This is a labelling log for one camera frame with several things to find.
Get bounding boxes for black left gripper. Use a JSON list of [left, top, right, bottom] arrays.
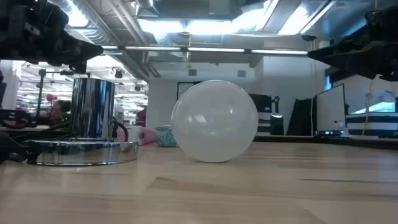
[[0, 0, 104, 75]]

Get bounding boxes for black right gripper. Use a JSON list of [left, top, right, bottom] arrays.
[[307, 5, 398, 82]]

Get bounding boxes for chrome lamp socket base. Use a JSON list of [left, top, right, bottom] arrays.
[[27, 77, 140, 167]]

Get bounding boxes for white globe lightbulb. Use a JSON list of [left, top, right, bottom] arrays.
[[170, 80, 259, 163]]

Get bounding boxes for person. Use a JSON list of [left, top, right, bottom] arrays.
[[51, 99, 73, 125]]

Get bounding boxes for white framed board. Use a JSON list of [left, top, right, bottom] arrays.
[[315, 83, 346, 137]]

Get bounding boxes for black and white striped box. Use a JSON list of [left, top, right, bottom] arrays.
[[346, 112, 398, 138]]

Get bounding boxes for small device with blue light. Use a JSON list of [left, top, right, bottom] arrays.
[[318, 129, 345, 138]]

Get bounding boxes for black leaning panel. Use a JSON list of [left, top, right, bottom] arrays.
[[285, 98, 313, 136]]

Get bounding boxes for black shelf unit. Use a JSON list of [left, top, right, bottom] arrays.
[[248, 93, 273, 135]]

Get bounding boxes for teal patterned bowl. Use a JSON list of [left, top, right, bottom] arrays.
[[154, 124, 178, 147]]

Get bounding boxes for long ceiling light bar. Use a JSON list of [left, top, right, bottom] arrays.
[[102, 45, 308, 56]]

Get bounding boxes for black lamp power cord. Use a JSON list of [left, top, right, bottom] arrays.
[[0, 116, 130, 164]]

